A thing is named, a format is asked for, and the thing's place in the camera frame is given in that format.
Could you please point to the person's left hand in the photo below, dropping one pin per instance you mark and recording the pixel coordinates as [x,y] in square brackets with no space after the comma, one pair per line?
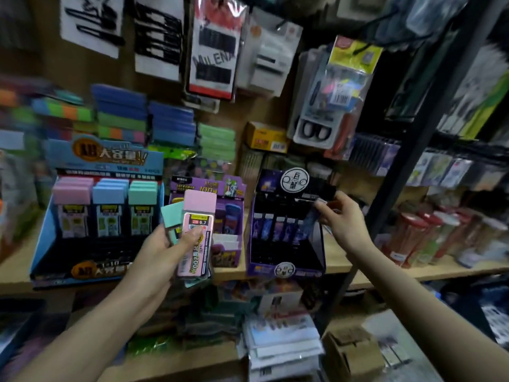
[159,270]

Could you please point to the person's right hand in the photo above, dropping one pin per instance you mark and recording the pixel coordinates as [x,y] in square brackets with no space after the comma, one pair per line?
[346,226]

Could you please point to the purple display box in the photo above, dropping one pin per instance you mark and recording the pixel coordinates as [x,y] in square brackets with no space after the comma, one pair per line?
[231,234]

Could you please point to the black and white display box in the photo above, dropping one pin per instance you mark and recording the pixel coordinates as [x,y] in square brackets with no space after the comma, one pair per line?
[270,254]

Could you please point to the wooden shelf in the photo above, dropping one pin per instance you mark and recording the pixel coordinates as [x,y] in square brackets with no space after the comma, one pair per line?
[429,270]

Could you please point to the blue display box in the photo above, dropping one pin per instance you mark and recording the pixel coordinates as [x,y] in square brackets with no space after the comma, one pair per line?
[48,234]

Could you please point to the person's left forearm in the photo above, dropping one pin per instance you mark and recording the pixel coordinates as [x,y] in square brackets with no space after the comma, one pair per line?
[79,346]

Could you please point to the person's right forearm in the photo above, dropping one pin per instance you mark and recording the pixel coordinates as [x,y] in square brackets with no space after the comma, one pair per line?
[437,322]

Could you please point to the red cylinder containers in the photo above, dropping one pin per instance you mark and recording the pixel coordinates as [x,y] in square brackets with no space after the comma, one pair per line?
[413,238]

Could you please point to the row of dark blue refills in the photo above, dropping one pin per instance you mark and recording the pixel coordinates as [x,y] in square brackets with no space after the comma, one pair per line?
[374,155]

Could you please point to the hanging white blister package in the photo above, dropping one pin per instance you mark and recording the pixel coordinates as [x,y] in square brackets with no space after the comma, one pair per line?
[318,127]

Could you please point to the yellow carton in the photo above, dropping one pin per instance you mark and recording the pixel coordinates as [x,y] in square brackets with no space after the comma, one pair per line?
[265,137]

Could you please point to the white open carton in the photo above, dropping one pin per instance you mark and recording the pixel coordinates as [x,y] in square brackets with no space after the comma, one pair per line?
[398,338]

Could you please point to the small open brown carton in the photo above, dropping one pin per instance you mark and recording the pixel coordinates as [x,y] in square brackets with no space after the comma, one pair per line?
[354,358]

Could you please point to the stack of white packets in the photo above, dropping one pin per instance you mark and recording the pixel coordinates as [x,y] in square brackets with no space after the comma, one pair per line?
[282,346]

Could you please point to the stack of green packets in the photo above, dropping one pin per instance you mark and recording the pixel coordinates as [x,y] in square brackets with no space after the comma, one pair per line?
[216,143]

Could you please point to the stack of blue packets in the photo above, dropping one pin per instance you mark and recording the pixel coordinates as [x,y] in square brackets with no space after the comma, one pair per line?
[171,123]

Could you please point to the hanging clear white package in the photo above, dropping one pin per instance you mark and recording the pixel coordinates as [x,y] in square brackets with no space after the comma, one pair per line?
[270,51]

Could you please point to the stack of multicoloured packets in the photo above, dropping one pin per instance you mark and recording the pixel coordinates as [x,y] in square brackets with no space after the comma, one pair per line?
[40,107]

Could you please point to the black red hanging package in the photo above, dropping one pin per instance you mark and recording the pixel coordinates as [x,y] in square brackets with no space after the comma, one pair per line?
[216,47]

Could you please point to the white card of black clips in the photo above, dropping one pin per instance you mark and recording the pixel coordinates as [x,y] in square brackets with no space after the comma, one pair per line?
[91,24]
[159,35]

